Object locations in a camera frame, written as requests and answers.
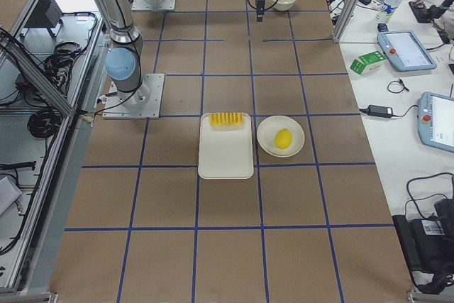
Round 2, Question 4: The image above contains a yellow lemon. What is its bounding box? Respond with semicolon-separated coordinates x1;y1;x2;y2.
274;128;293;149

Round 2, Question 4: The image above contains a white rectangular tray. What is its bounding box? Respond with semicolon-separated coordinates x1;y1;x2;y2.
198;113;254;180

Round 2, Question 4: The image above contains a cream round plate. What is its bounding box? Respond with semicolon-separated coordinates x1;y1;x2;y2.
257;116;305;158

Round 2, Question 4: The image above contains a clear water bottle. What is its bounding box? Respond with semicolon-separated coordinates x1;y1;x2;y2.
375;0;402;23

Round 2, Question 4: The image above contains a green white carton box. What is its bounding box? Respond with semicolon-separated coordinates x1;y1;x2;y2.
350;50;386;75

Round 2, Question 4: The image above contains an upper blue teach pendant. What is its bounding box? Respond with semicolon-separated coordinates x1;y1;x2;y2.
377;31;437;72

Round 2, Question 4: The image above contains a black power adapter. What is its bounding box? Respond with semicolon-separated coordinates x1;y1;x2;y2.
367;105;394;119

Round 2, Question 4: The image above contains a lower blue teach pendant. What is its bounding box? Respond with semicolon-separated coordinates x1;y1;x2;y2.
417;92;453;152

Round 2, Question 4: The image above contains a yellow sliced bread loaf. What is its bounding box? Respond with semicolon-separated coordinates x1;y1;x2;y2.
209;112;245;129

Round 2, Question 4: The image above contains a blue teach pendant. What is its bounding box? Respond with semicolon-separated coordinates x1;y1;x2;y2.
377;31;437;72
417;92;453;152

